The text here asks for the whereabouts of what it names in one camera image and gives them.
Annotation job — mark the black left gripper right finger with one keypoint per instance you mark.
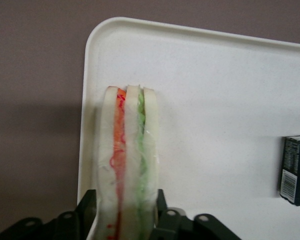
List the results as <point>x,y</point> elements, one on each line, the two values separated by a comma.
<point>180,225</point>

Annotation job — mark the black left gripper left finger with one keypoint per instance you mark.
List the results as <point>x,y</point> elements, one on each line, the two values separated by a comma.
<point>65,225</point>

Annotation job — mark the triangular sandwich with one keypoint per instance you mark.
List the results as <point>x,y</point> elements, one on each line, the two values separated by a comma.
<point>132,150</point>

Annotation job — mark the beige plastic tray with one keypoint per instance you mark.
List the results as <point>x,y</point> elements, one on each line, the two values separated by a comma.
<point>215,100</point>

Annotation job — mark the small black printed box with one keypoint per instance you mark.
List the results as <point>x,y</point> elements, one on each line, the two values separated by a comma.
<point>296,170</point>

